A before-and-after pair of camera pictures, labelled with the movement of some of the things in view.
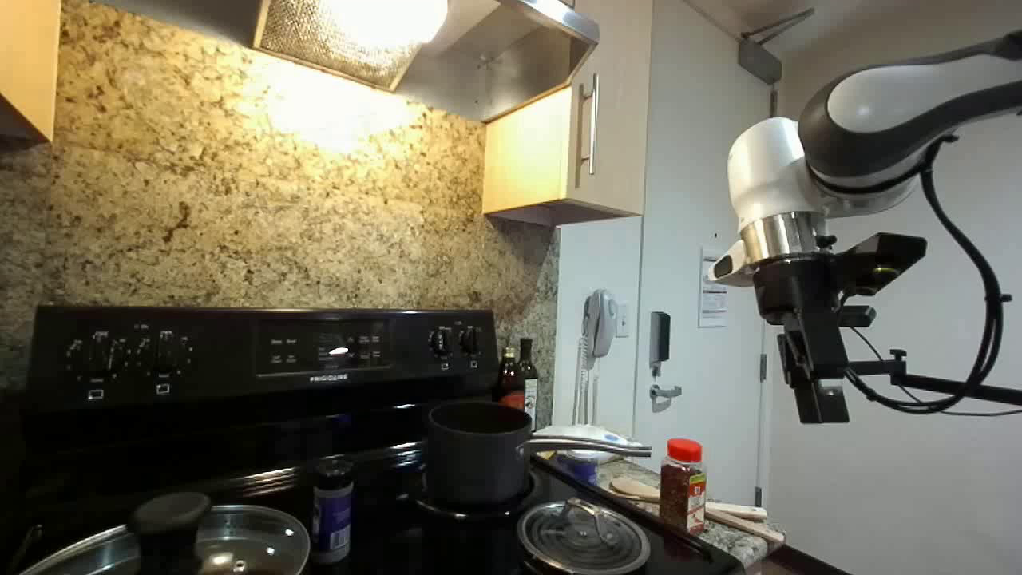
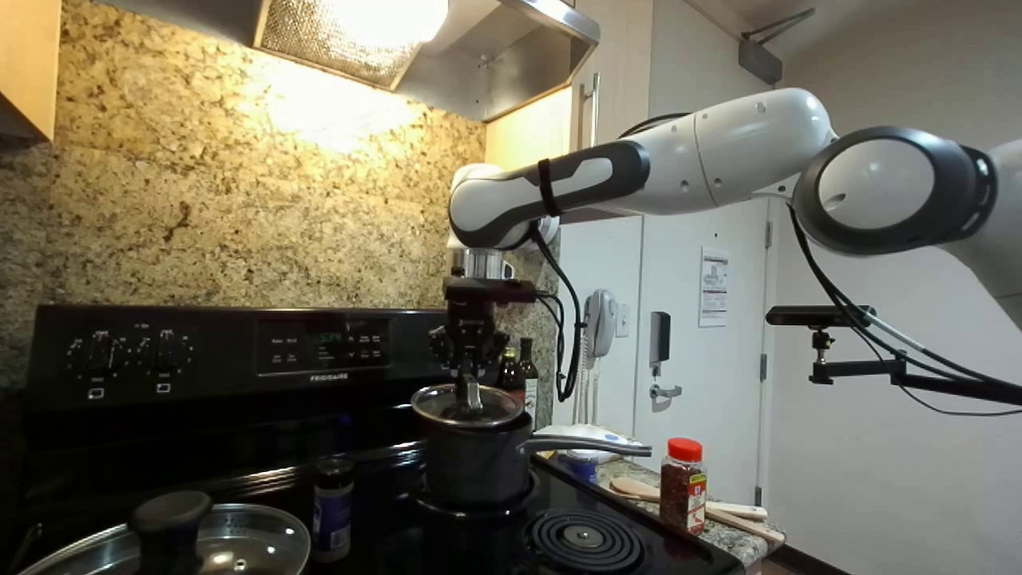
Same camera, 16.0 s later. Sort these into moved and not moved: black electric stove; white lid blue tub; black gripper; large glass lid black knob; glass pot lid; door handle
Moved: black gripper; glass pot lid
Not moved: large glass lid black knob; white lid blue tub; black electric stove; door handle
